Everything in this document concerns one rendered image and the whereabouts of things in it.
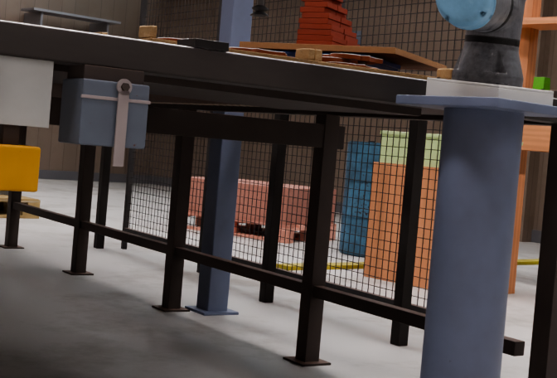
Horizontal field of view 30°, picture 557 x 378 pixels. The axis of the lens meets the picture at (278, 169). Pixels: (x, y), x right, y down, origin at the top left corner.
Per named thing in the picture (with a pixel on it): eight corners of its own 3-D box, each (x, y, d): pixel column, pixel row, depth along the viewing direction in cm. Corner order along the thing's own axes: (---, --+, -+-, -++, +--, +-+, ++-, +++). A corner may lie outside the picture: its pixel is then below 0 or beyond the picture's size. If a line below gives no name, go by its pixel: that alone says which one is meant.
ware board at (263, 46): (446, 71, 335) (447, 65, 335) (394, 53, 290) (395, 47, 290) (307, 65, 357) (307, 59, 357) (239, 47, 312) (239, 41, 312)
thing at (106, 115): (147, 168, 193) (156, 71, 192) (78, 164, 185) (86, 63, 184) (122, 164, 202) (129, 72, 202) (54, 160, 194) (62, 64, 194)
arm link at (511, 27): (528, 42, 222) (537, -21, 221) (507, 36, 211) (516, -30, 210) (476, 38, 229) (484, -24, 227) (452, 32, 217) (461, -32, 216)
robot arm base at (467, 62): (535, 89, 222) (541, 43, 221) (498, 84, 211) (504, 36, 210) (476, 83, 232) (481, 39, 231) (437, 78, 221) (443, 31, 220)
